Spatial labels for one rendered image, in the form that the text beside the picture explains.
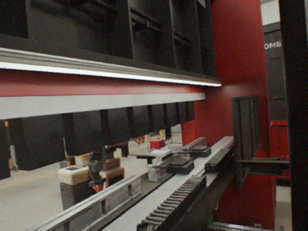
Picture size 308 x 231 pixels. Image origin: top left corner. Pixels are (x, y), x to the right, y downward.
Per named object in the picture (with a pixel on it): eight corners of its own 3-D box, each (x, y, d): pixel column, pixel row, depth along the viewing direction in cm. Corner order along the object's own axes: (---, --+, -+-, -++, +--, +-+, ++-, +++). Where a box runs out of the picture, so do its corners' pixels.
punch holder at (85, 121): (89, 147, 105) (84, 110, 104) (103, 148, 100) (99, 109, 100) (62, 155, 92) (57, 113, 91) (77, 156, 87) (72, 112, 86)
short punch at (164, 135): (169, 139, 168) (168, 126, 168) (172, 139, 167) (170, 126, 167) (162, 142, 160) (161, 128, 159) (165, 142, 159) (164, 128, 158)
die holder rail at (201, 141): (200, 146, 235) (199, 137, 235) (206, 146, 233) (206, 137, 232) (182, 159, 192) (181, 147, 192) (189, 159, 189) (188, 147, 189)
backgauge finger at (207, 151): (175, 152, 168) (174, 145, 168) (211, 153, 155) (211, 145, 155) (168, 156, 158) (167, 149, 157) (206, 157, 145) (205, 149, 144)
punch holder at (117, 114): (116, 140, 122) (113, 108, 121) (130, 139, 118) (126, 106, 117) (96, 145, 109) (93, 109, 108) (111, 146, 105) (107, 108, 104)
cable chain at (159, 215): (193, 183, 98) (192, 173, 98) (207, 184, 95) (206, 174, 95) (137, 239, 60) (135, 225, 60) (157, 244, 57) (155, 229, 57)
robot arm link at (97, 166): (101, 155, 158) (89, 153, 154) (108, 154, 149) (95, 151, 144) (98, 173, 154) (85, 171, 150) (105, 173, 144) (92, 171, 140)
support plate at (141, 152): (141, 150, 186) (140, 148, 186) (172, 150, 173) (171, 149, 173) (128, 155, 170) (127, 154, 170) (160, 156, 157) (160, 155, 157)
